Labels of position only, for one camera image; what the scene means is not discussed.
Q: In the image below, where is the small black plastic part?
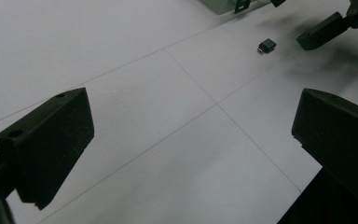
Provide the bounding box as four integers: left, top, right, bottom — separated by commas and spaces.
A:
257, 37, 277, 55

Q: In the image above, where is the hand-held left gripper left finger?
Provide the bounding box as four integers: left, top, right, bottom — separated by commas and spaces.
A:
0, 87, 95, 211

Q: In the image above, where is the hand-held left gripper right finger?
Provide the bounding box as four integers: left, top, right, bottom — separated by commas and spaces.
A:
291, 88, 358, 203

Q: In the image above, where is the clear grey compartment organizer box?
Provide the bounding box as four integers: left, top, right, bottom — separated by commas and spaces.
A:
199, 0, 287, 16

